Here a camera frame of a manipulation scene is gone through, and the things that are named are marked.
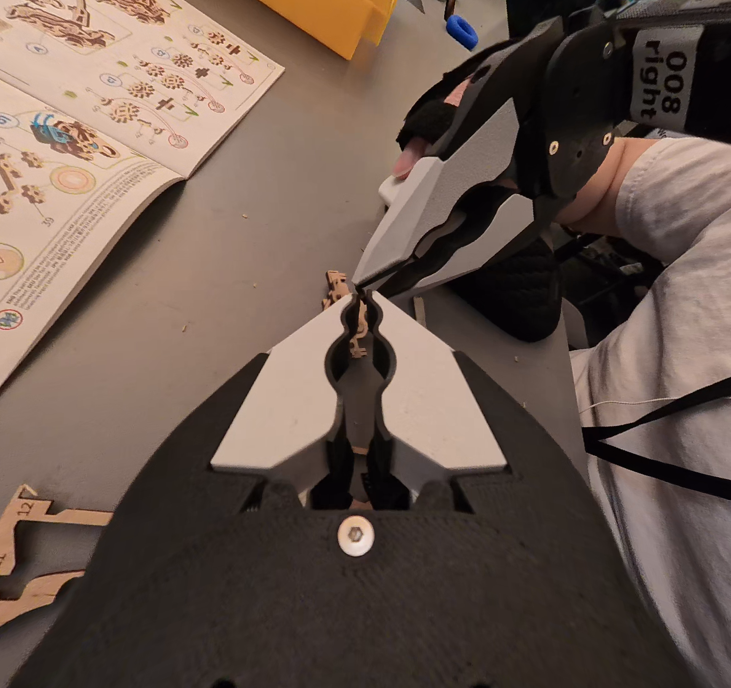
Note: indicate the open instruction booklet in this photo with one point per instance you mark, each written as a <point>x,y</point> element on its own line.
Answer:
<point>114,128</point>

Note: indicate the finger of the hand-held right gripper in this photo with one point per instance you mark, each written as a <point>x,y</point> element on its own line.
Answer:
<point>434,202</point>
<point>485,237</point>

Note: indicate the black quilted pad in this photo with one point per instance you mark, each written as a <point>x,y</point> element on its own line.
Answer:
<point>514,299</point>

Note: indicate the person's right hand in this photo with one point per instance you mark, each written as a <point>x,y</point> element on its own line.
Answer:
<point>408,162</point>

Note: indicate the person's right forearm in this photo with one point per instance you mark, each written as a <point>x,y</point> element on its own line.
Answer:
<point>599,185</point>

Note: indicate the thin wooden stick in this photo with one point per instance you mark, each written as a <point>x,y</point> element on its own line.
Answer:
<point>420,311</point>

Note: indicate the small wooden gear assembly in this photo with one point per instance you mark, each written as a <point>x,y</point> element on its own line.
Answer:
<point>337,288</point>

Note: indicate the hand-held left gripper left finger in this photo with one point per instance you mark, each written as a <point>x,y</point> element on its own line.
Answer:
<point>274,414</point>

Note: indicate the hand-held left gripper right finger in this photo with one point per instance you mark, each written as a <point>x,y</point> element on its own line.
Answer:
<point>445,414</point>

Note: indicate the laser-cut wooden parts sheet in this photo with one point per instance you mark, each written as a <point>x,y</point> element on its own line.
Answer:
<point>28,516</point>

